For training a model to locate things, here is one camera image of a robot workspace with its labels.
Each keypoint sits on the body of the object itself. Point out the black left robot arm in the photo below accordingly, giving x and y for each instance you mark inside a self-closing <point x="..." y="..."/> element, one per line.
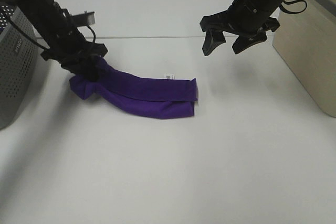
<point x="59" y="29"/>

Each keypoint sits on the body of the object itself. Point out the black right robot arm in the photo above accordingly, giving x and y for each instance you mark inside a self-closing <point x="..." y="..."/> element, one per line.
<point x="248" y="19"/>

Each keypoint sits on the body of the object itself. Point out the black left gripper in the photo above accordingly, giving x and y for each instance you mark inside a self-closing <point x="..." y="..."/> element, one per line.
<point x="75" y="54"/>

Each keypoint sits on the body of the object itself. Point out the beige storage bin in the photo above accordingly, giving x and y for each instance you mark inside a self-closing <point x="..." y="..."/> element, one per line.
<point x="306" y="43"/>

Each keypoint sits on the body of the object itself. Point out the purple towel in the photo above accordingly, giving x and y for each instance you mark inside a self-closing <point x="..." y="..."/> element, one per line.
<point x="153" y="98"/>

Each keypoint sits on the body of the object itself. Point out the grey perforated laundry basket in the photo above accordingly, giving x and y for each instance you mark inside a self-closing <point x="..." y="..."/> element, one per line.
<point x="18" y="60"/>

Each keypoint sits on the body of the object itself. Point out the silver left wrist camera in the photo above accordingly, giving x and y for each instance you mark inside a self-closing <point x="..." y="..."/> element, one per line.
<point x="83" y="19"/>

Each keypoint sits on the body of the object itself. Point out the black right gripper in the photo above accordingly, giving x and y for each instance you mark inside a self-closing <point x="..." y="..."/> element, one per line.
<point x="244" y="17"/>

